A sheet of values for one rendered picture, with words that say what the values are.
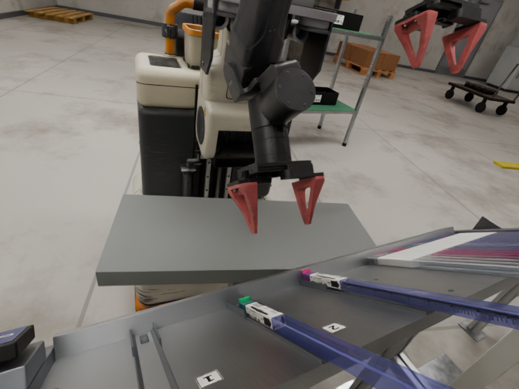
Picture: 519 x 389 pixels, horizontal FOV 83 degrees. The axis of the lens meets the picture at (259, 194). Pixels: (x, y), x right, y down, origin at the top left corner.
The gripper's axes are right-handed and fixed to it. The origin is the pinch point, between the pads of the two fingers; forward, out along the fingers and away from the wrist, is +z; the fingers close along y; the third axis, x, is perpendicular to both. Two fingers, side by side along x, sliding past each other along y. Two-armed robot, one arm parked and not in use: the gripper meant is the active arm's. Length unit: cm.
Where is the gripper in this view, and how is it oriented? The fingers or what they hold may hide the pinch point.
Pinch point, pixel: (281, 223)
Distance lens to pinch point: 45.9
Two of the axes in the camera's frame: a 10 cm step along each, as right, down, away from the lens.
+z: 1.3, 9.9, -0.4
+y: 8.9, -0.9, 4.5
